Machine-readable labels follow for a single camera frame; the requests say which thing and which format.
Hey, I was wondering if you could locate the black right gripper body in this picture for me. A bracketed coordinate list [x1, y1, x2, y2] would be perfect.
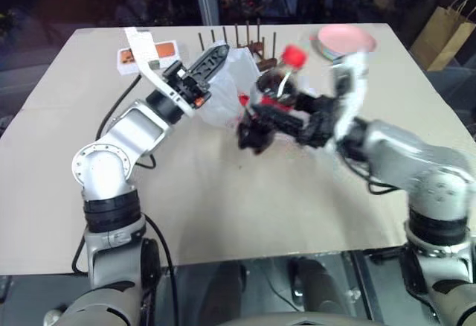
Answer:
[295, 94, 340, 150]

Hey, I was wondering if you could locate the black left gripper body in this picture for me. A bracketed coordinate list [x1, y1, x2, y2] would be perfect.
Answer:
[161, 61, 213, 110]

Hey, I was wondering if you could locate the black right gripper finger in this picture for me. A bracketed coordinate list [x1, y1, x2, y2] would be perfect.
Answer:
[289, 92, 325, 109]
[249, 104, 312, 139]

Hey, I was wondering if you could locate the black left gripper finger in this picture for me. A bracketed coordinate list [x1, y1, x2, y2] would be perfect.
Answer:
[187, 41, 231, 85]

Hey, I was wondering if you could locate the translucent white plastic bag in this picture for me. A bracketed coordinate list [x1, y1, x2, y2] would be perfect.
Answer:
[200, 46, 261, 130]

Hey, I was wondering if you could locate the cola bottle with red cap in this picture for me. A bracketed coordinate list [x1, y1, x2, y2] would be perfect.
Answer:
[237, 45, 310, 155]

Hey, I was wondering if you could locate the white and orange box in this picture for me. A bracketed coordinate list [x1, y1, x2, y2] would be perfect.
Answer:
[117, 41, 179, 77]

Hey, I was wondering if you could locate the light blue plastic plate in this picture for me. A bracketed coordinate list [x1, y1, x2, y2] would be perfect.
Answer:
[321, 48, 345, 65]

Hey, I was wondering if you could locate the light green plastic plate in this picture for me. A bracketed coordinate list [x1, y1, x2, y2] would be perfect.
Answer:
[309, 35, 345, 61]

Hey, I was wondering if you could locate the dark wooden peg rack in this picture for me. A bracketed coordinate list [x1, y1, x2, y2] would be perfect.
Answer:
[196, 19, 279, 73]

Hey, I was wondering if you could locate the brown paper carrier bag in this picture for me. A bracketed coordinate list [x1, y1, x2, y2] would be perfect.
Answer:
[408, 0, 476, 73]

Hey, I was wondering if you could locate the dark rounded shape under table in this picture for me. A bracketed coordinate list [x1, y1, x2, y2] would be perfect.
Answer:
[288, 257, 335, 314]

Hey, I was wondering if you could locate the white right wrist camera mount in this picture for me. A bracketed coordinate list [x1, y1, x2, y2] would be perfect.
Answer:
[332, 50, 371, 144]

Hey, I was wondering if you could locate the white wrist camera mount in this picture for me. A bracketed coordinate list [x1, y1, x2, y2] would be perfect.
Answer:
[124, 27, 196, 118]
[332, 50, 371, 144]

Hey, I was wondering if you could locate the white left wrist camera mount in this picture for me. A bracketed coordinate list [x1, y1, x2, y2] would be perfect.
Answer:
[124, 27, 196, 118]

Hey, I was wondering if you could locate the thin black cable under table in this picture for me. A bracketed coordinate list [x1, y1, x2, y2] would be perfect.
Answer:
[267, 273, 298, 310]

